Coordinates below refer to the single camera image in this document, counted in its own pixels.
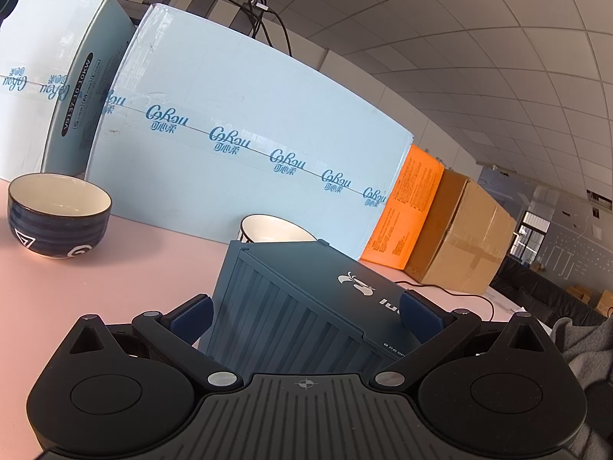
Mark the white striped ceramic bowl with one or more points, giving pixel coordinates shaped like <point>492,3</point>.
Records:
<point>262,228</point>

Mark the grey cleaning cloth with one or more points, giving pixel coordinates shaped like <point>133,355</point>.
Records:
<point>588,352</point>

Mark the large light blue carton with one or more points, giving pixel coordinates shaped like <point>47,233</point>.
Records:
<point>205,126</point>

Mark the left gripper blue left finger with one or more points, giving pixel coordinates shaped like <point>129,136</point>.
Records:
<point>170,337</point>

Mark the dark teal container box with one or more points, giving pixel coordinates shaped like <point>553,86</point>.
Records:
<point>304,308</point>

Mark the dark blue ceramic bowl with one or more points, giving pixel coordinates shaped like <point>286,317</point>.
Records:
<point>57,216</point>

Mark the brown cardboard box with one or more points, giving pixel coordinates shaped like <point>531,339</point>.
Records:
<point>464,239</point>

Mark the orange printed box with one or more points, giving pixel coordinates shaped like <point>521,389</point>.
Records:
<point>405,211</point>

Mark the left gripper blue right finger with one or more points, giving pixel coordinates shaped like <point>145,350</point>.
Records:
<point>439,333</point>

